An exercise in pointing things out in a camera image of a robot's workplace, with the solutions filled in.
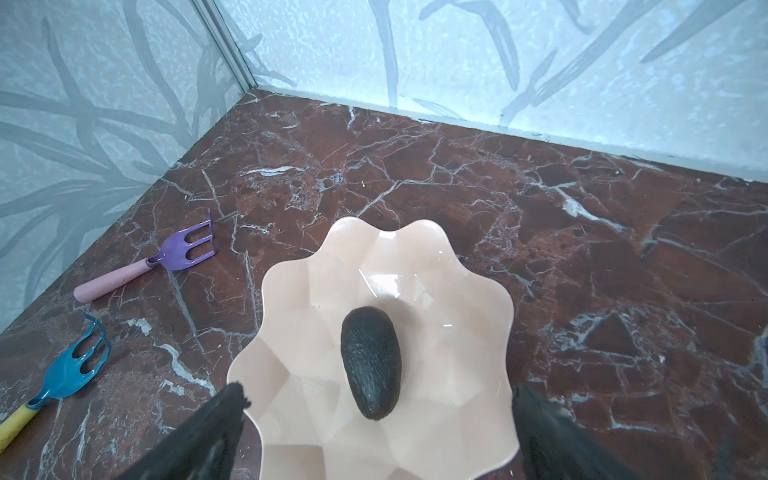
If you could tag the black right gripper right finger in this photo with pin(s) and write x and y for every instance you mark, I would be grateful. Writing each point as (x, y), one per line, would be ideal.
(554, 447)

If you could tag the teal toy garden rake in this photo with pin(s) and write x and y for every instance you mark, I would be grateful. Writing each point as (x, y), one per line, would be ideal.
(70, 372)

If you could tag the purple toy garden fork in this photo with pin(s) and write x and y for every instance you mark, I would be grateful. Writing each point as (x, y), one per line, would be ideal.
(172, 255)

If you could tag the pink wavy fruit bowl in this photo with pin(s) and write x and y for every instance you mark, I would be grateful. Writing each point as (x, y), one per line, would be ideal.
(454, 417)

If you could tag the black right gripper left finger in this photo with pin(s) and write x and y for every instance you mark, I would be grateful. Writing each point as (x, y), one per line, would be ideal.
(203, 447)

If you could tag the dark fake avocado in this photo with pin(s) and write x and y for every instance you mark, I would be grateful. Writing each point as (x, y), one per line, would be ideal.
(372, 360)

